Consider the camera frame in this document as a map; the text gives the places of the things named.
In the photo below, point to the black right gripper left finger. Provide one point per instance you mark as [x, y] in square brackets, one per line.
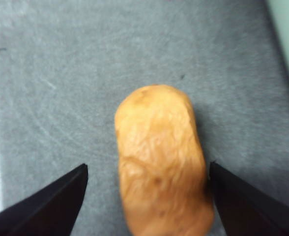
[36, 214]

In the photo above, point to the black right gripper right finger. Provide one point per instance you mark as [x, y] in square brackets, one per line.
[252, 211]

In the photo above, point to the brown potato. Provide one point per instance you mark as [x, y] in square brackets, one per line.
[159, 159]

